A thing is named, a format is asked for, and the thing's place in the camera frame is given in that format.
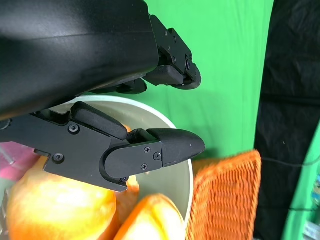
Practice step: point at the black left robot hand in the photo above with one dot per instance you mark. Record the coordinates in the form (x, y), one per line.
(62, 50)

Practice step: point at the magenta striped cake slice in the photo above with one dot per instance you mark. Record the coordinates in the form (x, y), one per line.
(15, 165)

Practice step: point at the orange striped round bun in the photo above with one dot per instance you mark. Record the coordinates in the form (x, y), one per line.
(57, 205)

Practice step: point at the grey-green bowl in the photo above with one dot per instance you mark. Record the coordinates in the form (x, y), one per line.
(165, 180)

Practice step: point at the orange wicker basket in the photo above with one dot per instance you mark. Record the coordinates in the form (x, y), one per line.
(225, 195)

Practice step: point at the green tablecloth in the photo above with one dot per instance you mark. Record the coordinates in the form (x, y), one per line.
(225, 75)

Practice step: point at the green printed cloth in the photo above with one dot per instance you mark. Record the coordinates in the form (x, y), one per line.
(296, 220)

